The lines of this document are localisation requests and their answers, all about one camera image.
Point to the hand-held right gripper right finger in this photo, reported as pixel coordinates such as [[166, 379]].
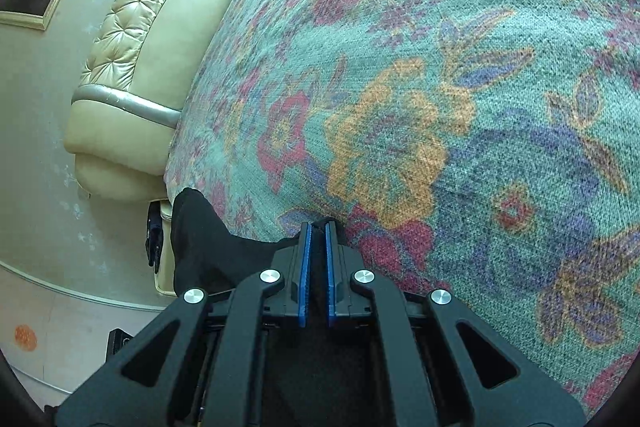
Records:
[[331, 277]]

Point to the black device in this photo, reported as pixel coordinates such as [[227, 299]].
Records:
[[153, 234]]

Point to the black pants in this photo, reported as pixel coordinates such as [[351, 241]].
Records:
[[205, 247]]

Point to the black box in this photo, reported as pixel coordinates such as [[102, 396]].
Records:
[[119, 344]]

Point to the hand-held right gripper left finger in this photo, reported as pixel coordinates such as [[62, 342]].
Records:
[[304, 277]]

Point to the floral woven blanket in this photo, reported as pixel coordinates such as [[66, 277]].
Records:
[[425, 97]]

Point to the cream tufted leather headboard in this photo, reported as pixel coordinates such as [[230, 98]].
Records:
[[150, 72]]

